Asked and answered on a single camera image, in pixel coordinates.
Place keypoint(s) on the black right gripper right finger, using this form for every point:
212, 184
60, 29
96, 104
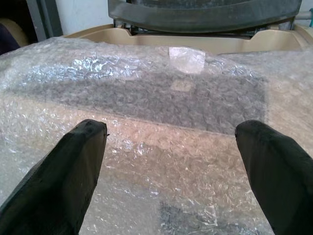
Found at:
278, 181

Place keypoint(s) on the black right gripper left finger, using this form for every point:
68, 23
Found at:
56, 186

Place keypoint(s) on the beige top-load washing machine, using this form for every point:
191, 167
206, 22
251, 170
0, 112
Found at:
195, 40

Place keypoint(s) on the clear bubble wrap sheet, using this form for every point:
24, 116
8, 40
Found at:
156, 117

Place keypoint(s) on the clear tape piece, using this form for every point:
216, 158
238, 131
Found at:
187, 60

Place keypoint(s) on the dark translucent washer lid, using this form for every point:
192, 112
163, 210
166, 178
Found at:
203, 14

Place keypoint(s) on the grey door frame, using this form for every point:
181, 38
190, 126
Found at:
45, 18

